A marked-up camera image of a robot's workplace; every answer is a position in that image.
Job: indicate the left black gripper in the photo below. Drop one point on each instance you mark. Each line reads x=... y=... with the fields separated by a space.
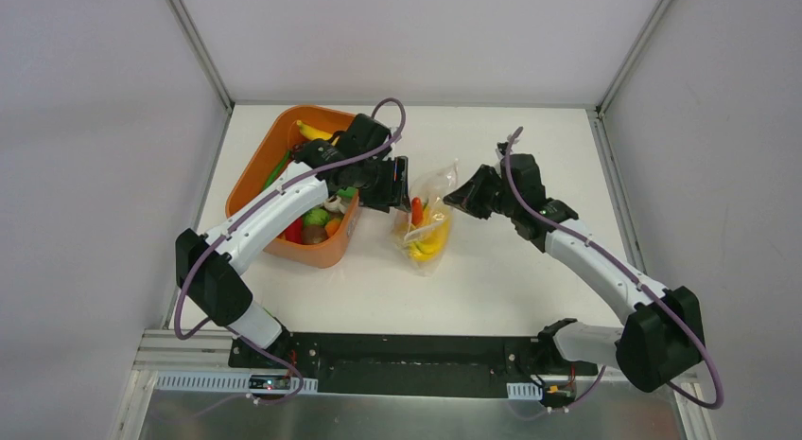
x=393 y=184

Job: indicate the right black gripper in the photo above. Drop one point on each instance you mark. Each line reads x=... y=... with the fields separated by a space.
x=482 y=191

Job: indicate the orange toy carrot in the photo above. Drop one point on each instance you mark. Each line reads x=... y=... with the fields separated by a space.
x=417 y=212

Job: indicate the yellow banana bunch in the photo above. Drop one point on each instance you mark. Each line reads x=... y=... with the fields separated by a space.
x=430 y=238

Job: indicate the clear zip top bag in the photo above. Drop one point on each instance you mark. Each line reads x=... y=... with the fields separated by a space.
x=431 y=188

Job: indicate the red toy pepper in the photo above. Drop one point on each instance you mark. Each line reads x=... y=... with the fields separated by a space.
x=295 y=232

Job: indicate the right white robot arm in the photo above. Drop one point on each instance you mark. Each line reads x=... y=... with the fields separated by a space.
x=660 y=330

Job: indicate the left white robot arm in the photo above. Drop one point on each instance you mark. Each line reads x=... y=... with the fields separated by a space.
x=210 y=265

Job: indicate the white toy mushroom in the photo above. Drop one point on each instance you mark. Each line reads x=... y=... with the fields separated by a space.
x=336 y=204

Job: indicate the green toy chili pepper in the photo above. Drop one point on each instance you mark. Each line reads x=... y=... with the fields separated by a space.
x=277 y=170

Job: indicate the orange plastic bin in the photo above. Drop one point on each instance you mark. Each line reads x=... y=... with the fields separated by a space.
x=280 y=135

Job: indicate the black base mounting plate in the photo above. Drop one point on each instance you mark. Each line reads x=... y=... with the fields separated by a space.
x=413 y=365

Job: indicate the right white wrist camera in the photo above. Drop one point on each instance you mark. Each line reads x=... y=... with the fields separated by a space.
x=504 y=152

